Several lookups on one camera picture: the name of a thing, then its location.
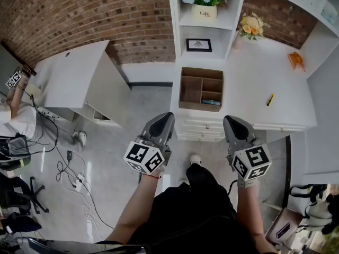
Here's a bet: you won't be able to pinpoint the white shelf unit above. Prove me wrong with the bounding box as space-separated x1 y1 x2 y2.
167 0 247 63

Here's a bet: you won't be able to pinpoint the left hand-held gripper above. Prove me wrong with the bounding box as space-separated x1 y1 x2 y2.
123 112 175 175

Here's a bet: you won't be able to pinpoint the white pot of blue flowers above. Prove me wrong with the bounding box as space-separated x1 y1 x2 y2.
182 0 228 20

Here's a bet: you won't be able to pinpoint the black cable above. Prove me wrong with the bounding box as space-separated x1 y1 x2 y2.
25 88 115 230

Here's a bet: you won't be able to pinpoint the person's right forearm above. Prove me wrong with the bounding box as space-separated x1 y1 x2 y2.
236 180 278 252

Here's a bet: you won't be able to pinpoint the yellow flower bouquet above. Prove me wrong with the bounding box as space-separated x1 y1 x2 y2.
237 12 271 42

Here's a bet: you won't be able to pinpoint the tall white shelf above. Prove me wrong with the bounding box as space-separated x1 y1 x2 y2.
299 0 339 79

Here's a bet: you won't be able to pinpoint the white side table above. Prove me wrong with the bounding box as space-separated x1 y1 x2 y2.
26 40 132 129

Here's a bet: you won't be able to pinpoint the pair of white shoes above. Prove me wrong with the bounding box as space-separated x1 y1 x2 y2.
72 131 88 148

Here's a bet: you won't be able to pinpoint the white cable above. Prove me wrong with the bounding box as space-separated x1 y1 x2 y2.
71 152 96 224

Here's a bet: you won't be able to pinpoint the black picture frame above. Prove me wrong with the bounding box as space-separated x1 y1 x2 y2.
185 38 213 53

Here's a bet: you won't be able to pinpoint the pink case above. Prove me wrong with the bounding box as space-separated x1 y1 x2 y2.
264 207 304 246

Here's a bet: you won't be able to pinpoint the black office chair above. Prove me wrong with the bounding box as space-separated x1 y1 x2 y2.
0 168 50 222

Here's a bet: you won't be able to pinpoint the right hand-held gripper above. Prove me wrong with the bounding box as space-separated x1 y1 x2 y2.
222 115 273 181

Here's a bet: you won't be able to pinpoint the brown cardboard box with compartments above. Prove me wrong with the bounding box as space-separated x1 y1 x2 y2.
179 67 225 113

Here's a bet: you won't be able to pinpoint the person's black trousers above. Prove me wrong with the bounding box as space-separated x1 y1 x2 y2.
126 162 239 254

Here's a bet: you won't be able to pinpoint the black and grey bag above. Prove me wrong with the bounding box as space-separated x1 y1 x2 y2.
288 184 339 235

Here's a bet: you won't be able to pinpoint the white power strip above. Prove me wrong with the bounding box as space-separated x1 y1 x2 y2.
71 173 86 189

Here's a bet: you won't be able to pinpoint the pink vase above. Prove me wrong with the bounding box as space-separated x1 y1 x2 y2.
233 33 245 50

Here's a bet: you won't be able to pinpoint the black backpack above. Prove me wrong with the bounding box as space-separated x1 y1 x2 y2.
0 133 32 169

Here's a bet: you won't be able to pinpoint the white desk with drawers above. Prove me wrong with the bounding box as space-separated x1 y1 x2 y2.
169 40 318 142

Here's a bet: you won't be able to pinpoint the person's left forearm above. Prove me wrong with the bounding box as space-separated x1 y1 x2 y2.
105 168 163 245

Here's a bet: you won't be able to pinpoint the orange packet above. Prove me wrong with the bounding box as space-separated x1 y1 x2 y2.
288 51 305 72

